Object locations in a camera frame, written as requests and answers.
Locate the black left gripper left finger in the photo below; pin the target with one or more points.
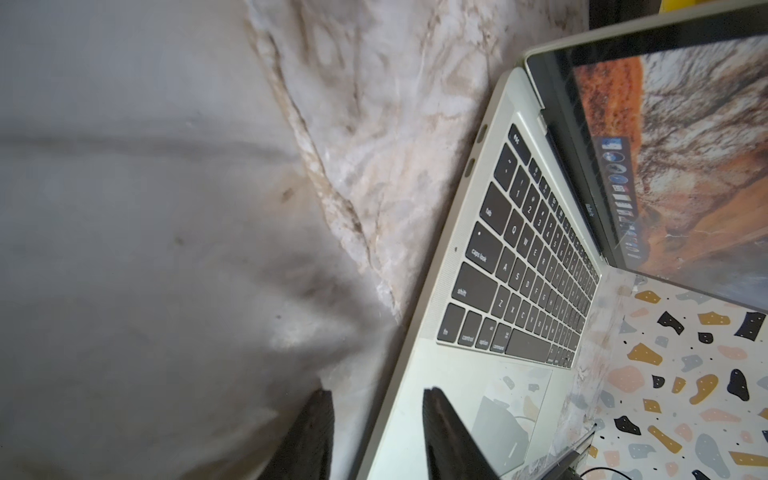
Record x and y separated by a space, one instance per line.
307 449

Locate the silver laptop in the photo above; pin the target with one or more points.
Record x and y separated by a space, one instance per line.
599 289

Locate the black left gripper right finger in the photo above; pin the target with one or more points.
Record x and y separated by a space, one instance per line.
450 449

